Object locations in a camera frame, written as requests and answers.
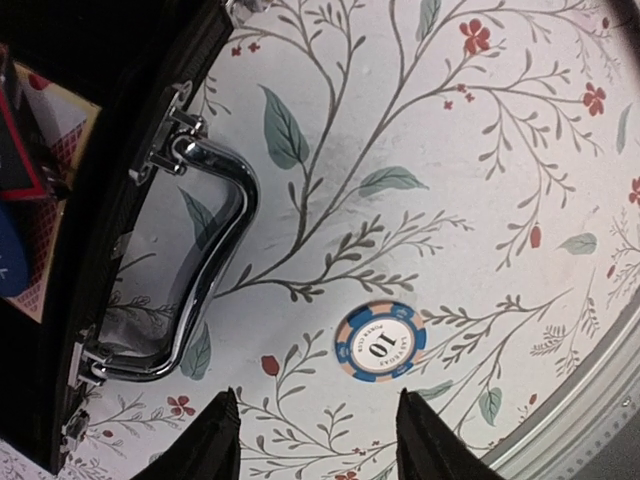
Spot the red playing card deck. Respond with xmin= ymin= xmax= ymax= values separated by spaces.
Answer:
xmin=7 ymin=63 xmax=101 ymax=323

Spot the black poker case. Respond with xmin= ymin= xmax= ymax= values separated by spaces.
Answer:
xmin=1 ymin=1 xmax=268 ymax=474

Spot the blue small blind button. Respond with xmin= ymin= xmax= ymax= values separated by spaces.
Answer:
xmin=1 ymin=201 xmax=34 ymax=297

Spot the front aluminium rail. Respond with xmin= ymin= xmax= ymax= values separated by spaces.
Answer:
xmin=483 ymin=308 xmax=639 ymax=479

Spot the black triangular dealer button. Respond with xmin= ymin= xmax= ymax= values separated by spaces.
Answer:
xmin=0 ymin=44 xmax=49 ymax=201

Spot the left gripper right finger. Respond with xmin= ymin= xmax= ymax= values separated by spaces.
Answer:
xmin=396 ymin=389 xmax=502 ymax=480

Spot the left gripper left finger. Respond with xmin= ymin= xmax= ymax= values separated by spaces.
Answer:
xmin=144 ymin=389 xmax=241 ymax=480

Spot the chip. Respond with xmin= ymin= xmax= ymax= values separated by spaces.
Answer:
xmin=334 ymin=300 xmax=429 ymax=383

